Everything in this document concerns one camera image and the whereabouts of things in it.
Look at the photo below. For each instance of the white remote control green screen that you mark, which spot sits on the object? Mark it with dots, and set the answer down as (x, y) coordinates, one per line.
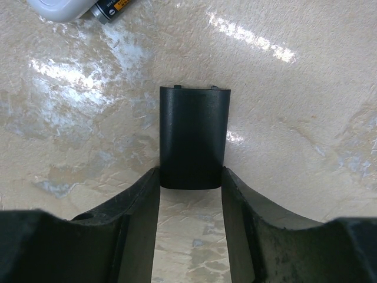
(61, 11)

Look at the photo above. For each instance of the black remote battery cover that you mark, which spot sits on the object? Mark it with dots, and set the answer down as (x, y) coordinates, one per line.
(193, 130)

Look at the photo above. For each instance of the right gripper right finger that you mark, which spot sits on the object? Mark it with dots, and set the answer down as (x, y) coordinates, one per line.
(268, 243)

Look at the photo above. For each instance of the battery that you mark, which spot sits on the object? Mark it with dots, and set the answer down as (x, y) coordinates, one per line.
(106, 11)

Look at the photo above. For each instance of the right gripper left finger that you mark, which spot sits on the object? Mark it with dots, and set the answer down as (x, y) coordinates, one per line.
(113, 242)

